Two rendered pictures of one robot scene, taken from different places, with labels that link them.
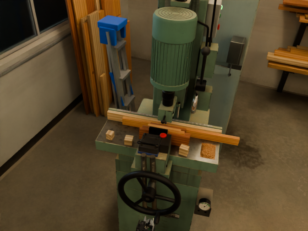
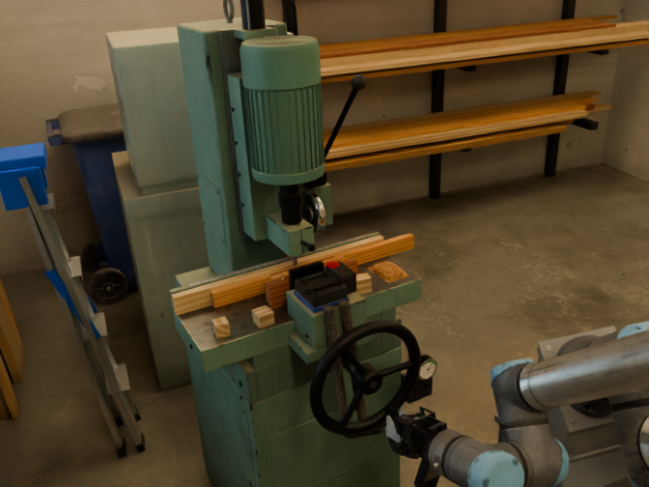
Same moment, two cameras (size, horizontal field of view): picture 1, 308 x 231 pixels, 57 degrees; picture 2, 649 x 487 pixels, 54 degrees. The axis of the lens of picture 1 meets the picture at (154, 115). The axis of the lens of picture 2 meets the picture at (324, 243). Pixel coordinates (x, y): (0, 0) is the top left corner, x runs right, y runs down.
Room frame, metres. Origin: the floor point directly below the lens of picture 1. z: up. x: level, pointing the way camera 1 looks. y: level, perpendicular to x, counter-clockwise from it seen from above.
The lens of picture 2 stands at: (-0.05, 0.79, 1.70)
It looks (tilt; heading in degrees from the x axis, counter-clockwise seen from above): 26 degrees down; 321
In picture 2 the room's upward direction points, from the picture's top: 3 degrees counter-clockwise
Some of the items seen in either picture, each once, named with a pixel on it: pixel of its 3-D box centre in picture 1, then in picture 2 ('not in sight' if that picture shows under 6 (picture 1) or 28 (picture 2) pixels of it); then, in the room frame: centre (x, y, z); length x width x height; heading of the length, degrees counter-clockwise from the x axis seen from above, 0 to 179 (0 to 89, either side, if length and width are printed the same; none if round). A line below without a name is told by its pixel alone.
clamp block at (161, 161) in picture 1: (153, 154); (325, 311); (0.94, -0.01, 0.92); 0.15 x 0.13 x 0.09; 79
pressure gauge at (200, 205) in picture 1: (204, 204); (424, 368); (0.87, -0.28, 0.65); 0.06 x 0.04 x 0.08; 79
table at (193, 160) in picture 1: (156, 148); (310, 311); (1.02, -0.02, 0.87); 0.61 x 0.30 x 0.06; 79
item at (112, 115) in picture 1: (162, 124); (286, 272); (1.15, -0.05, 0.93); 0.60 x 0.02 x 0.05; 79
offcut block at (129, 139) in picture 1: (129, 140); (263, 317); (1.02, 0.11, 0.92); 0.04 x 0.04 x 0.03; 83
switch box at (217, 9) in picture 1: (212, 18); not in sight; (1.41, -0.26, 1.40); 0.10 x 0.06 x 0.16; 169
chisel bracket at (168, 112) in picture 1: (167, 109); (290, 234); (1.15, -0.07, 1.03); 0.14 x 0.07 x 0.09; 169
